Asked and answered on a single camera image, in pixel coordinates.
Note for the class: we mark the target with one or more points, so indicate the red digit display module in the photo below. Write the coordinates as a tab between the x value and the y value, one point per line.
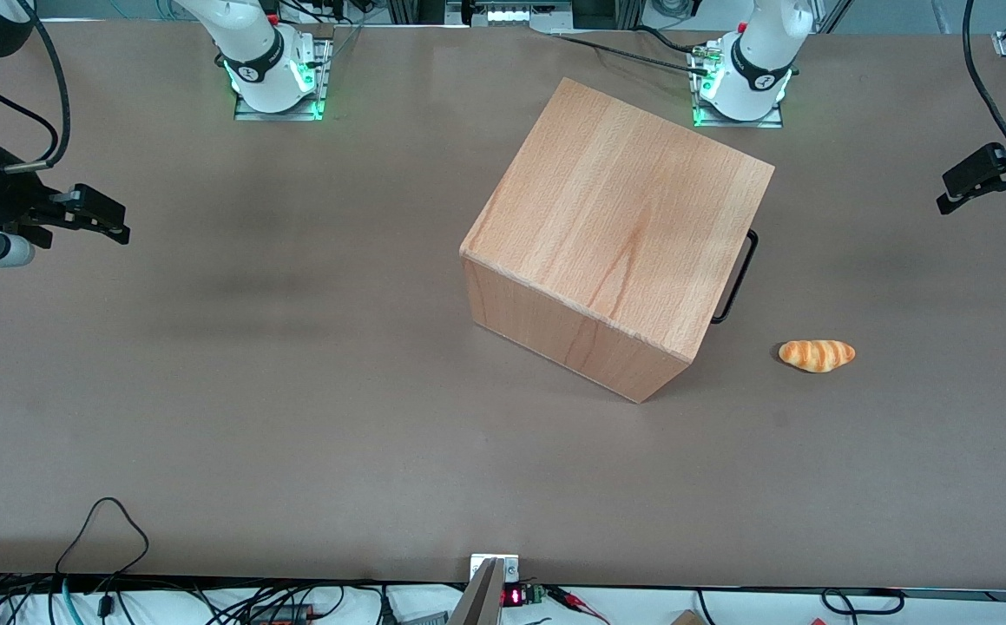
516	596

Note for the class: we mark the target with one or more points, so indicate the light wooden drawer cabinet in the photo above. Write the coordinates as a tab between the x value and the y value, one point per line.
607	226

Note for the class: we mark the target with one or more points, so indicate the black device with lights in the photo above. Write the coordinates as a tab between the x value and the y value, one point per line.
507	12

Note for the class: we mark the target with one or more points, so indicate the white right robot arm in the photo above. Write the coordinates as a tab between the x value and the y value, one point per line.
251	48

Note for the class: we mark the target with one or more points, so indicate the toy bread roll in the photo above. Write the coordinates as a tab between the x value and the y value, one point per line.
817	354

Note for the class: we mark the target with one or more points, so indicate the red clip lead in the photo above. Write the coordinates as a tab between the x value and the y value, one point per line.
576	603

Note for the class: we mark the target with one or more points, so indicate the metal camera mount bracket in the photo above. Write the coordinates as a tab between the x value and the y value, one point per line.
485	590

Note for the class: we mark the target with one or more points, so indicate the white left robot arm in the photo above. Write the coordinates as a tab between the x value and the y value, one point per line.
759	52

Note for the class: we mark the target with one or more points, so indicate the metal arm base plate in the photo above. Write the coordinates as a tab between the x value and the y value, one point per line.
322	74
700	117

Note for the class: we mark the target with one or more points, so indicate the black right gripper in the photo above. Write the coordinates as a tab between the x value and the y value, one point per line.
6	193

